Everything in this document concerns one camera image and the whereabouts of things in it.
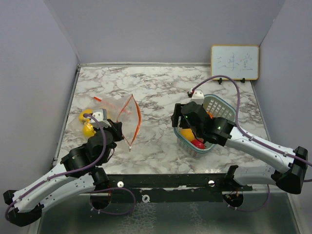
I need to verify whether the clear orange-zip bag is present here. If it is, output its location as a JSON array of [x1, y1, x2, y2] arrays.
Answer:
[[69, 95, 137, 149], [117, 94, 141, 152]]

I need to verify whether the yellow toy bell pepper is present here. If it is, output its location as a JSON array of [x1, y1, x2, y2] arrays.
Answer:
[[78, 109, 93, 124]]

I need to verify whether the small framed whiteboard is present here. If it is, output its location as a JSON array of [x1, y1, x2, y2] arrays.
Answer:
[[211, 45, 259, 81]]

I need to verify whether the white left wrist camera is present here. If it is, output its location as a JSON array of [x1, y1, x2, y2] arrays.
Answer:
[[90, 109, 111, 128]]

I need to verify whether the red toy fruit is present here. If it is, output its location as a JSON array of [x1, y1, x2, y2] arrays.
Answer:
[[191, 139, 206, 150]]

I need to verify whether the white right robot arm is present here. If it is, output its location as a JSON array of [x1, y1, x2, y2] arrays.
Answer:
[[171, 101, 308, 195]]

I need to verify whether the pale green plastic basket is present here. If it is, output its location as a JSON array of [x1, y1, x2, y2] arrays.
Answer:
[[174, 94, 236, 157]]

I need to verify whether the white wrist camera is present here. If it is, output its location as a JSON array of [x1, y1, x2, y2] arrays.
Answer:
[[90, 109, 111, 128], [187, 89, 204, 105]]

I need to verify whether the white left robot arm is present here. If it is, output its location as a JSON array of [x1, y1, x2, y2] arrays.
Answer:
[[3, 120, 124, 227]]

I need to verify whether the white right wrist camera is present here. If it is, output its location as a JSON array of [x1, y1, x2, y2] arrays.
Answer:
[[187, 89, 204, 105]]

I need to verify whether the orange-yellow toy bell pepper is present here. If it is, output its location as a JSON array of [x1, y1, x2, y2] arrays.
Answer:
[[179, 129, 195, 142]]

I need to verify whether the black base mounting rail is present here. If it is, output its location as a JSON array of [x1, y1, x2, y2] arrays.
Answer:
[[48, 156, 256, 213]]

